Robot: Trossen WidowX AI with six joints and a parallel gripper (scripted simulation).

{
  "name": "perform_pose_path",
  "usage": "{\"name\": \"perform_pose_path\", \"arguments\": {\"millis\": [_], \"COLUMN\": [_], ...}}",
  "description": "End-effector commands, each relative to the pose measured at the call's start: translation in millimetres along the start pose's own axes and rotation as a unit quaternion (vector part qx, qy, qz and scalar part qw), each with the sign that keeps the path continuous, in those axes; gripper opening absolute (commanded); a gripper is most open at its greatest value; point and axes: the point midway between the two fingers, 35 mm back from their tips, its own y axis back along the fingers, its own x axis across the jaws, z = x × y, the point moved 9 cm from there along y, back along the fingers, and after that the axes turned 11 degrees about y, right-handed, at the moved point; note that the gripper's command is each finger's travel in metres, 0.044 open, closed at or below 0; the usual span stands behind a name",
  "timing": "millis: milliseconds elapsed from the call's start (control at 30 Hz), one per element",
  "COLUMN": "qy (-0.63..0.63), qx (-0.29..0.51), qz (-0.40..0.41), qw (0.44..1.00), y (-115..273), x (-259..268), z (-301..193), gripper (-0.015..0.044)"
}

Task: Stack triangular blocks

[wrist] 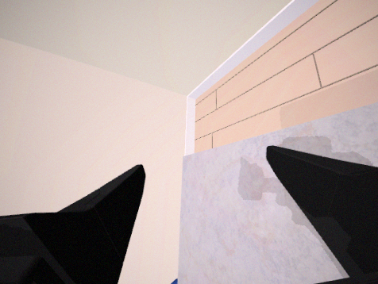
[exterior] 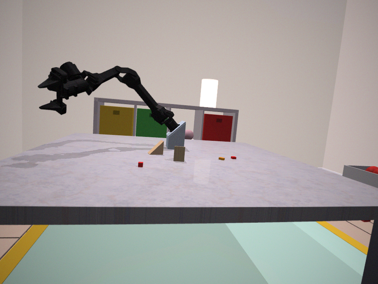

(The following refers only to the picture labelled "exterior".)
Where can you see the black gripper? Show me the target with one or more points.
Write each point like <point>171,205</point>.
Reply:
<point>65,89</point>

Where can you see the tan triangular wooden block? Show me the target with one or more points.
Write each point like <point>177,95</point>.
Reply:
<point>157,149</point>
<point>179,153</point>

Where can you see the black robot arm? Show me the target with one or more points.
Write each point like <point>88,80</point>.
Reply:
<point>131,79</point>

